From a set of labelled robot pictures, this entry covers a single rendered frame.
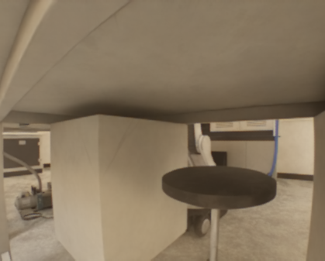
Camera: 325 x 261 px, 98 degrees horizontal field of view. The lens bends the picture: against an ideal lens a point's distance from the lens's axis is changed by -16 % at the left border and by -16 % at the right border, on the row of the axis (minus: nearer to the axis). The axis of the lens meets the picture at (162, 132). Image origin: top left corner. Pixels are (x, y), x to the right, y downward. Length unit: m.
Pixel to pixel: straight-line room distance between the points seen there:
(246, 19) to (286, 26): 0.05
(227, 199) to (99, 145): 0.39
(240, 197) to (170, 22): 0.35
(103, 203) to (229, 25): 0.55
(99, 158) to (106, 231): 0.25
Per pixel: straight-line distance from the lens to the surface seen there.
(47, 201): 2.04
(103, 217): 0.60
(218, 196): 0.39
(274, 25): 0.25
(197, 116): 0.89
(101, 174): 0.55
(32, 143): 3.88
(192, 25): 0.22
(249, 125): 2.20
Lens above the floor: 0.74
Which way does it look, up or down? 1 degrees up
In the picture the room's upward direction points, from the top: straight up
